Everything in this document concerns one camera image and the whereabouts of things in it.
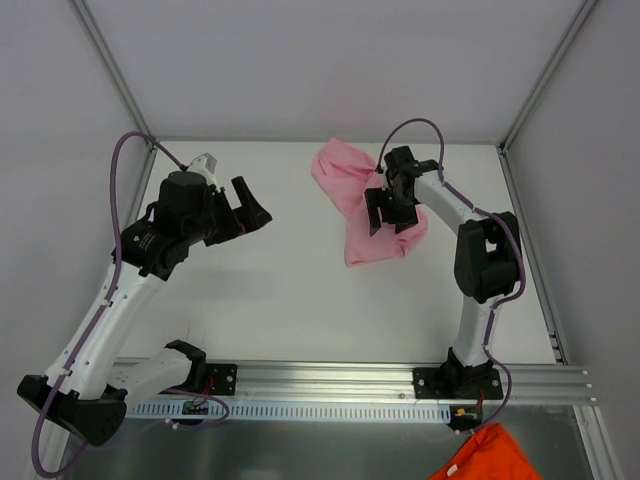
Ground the pink t shirt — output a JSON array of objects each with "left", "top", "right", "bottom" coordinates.
[{"left": 310, "top": 137, "right": 431, "bottom": 269}]

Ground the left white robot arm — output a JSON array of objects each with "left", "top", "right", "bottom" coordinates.
[{"left": 17, "top": 171, "right": 272, "bottom": 446}]

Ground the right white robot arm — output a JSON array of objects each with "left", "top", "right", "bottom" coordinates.
[{"left": 364, "top": 146, "right": 524, "bottom": 399}]

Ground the orange t shirt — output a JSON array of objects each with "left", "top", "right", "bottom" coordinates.
[{"left": 430, "top": 424, "right": 542, "bottom": 480}]

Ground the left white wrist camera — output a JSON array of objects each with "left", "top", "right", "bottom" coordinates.
[{"left": 187, "top": 152, "right": 217, "bottom": 184}]

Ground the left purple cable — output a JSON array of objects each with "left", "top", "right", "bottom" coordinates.
[{"left": 32, "top": 130, "right": 230, "bottom": 476}]

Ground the purple cable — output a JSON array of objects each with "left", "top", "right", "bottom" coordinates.
[
  {"left": 377, "top": 117, "right": 526, "bottom": 426},
  {"left": 32, "top": 130, "right": 230, "bottom": 476}
]

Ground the aluminium mounting rail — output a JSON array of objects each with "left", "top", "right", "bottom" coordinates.
[{"left": 107, "top": 357, "right": 594, "bottom": 404}]

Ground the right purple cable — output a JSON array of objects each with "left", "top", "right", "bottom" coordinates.
[{"left": 377, "top": 117, "right": 526, "bottom": 426}]

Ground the slotted cable duct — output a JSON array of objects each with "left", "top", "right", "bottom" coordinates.
[{"left": 127, "top": 398, "right": 451, "bottom": 424}]

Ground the left aluminium frame post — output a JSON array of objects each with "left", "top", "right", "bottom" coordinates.
[{"left": 68, "top": 0, "right": 151, "bottom": 135}]

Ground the aluminium frame post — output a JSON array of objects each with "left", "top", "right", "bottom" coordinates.
[
  {"left": 68, "top": 0, "right": 151, "bottom": 135},
  {"left": 498, "top": 0, "right": 600, "bottom": 152}
]

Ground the right aluminium frame post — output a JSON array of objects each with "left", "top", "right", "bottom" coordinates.
[{"left": 498, "top": 0, "right": 600, "bottom": 152}]

